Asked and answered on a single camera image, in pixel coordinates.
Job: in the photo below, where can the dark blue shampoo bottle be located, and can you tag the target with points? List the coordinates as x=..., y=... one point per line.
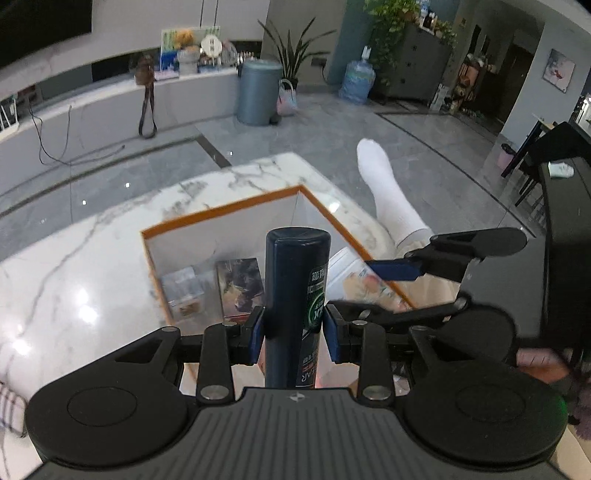
x=297, y=261

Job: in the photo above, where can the dark patterned small box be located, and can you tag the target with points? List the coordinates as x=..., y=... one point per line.
x=240, y=288

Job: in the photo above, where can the green potted plant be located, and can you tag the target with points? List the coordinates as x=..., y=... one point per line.
x=292, y=53

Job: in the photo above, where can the silver grey small box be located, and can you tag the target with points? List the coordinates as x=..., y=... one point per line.
x=183, y=292

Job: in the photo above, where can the white floral printed bottle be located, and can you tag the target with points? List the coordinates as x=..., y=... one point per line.
x=351, y=279

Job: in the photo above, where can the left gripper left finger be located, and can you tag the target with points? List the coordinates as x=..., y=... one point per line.
x=221, y=347

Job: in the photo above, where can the dark grey cabinet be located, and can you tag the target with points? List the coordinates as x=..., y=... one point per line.
x=421, y=59

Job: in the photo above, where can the wall picture frame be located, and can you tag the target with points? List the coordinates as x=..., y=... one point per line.
x=559, y=70

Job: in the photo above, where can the orange storage box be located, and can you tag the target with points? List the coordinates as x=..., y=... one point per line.
x=238, y=230

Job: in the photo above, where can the dark dining table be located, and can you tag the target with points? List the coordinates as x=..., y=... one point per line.
x=546, y=144

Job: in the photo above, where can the white sock foot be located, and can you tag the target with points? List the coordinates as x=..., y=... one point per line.
x=394, y=210

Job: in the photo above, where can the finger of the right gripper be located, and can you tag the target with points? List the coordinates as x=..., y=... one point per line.
x=396, y=269

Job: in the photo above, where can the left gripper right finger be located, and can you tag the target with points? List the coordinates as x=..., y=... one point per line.
x=364, y=344

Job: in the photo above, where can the person's right hand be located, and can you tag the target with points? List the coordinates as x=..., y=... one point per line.
x=542, y=364

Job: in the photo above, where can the brown camera with strap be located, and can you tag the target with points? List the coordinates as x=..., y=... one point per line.
x=145, y=77

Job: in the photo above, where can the grey trash bin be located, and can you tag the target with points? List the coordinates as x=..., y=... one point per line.
x=259, y=86

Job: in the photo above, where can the plaid zippered case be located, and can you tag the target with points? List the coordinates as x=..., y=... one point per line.
x=12, y=411

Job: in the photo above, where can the blue water jug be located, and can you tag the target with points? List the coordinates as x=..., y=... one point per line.
x=359, y=79

